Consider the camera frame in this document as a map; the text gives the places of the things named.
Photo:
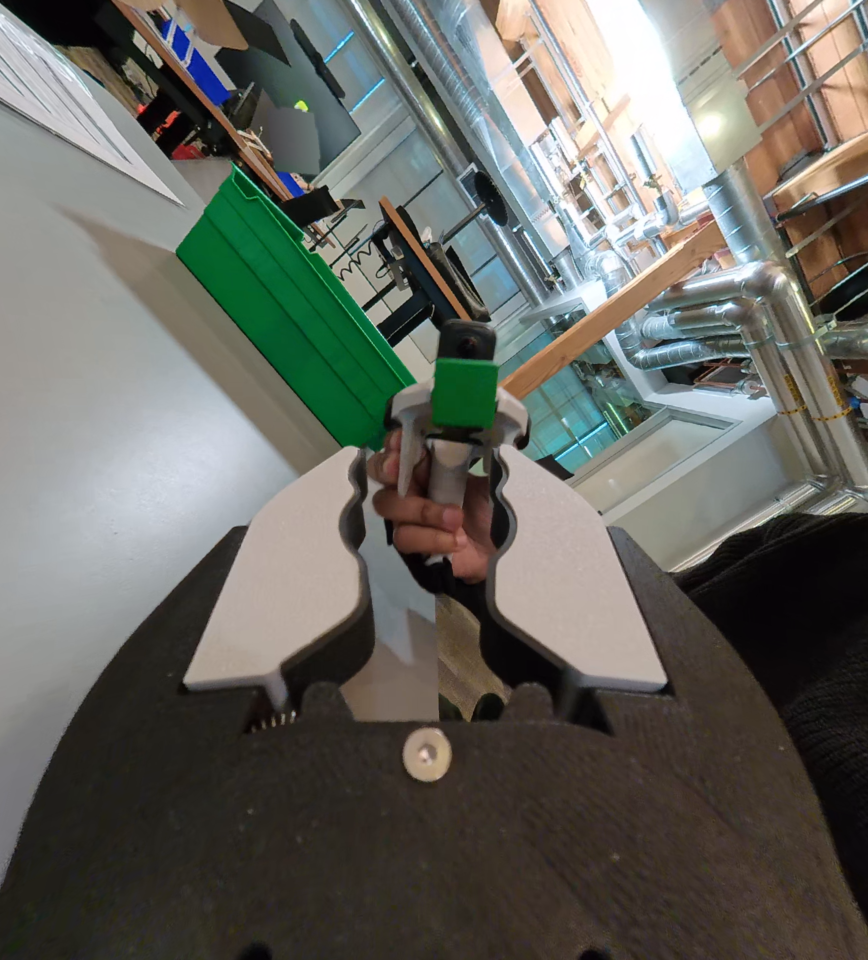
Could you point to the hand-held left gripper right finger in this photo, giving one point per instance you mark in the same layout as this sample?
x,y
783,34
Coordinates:
x,y
576,592

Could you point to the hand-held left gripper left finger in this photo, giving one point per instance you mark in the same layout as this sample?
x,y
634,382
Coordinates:
x,y
284,592

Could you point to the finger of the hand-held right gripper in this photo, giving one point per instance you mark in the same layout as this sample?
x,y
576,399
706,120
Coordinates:
x,y
413,405
510,420

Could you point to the green cube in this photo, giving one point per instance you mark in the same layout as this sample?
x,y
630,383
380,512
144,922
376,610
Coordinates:
x,y
465,394

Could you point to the green plastic bin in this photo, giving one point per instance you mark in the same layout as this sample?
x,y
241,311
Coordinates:
x,y
291,322

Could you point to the person's right forearm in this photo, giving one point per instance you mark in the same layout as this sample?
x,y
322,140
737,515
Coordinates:
x,y
434,577

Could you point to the person's right hand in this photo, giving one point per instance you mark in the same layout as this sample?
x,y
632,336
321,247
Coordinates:
x,y
434,532

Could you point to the wooden table black legs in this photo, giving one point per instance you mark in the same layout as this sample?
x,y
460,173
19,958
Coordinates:
x,y
423,253

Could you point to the wooden beam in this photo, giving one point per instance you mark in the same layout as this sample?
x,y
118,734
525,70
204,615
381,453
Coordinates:
x,y
629,300

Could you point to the silver metal ducts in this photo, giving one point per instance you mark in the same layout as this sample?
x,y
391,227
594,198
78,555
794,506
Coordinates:
x,y
764,281

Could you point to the long wooden table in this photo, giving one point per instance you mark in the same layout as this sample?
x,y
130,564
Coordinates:
x,y
213,112

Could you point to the laminated paper sheet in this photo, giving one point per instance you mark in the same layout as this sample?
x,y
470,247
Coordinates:
x,y
44,82

